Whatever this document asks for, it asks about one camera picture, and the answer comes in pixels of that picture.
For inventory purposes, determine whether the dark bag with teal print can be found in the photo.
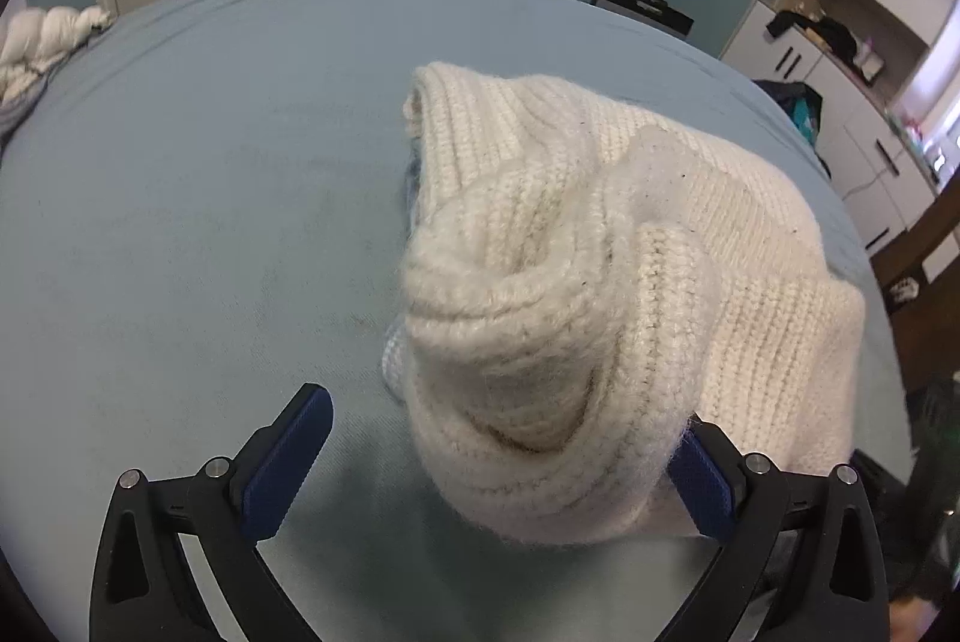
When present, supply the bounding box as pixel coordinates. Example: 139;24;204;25
750;79;833;182

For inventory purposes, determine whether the brown wooden chair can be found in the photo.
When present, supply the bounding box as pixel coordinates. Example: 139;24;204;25
870;192;960;313

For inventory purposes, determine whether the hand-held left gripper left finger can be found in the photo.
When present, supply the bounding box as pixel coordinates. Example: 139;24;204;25
88;381;333;642

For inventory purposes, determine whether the black and white box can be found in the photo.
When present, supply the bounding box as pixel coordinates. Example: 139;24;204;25
589;0;695;41

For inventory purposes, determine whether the cream and blue knit sweater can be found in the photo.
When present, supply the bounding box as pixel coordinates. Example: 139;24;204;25
379;61;867;549

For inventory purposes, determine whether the light blue crumpled clothing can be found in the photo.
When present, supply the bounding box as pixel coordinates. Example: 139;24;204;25
0;79;53;142

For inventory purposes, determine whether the window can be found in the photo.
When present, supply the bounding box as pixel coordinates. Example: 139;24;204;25
892;0;960;163

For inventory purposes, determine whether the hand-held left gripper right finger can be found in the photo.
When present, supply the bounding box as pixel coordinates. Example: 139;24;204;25
660;413;890;642

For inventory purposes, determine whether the white base cabinet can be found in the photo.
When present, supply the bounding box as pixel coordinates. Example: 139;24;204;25
720;0;938;253

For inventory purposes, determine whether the white puffer jacket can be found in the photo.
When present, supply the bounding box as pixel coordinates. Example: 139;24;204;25
0;4;113;95

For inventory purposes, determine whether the black garment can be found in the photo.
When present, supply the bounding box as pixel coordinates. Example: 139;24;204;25
766;10;860;67

